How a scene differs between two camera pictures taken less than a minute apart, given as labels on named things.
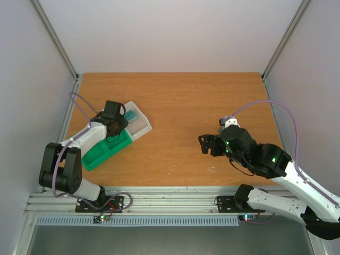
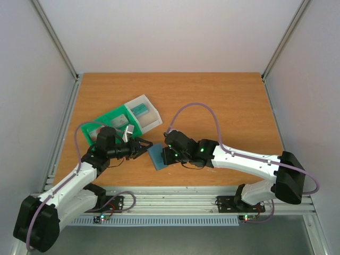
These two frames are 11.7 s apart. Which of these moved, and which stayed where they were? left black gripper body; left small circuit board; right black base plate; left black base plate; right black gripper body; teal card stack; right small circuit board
Moved: left black gripper body; right black gripper body; teal card stack
Stayed: right small circuit board; left small circuit board; right black base plate; left black base plate
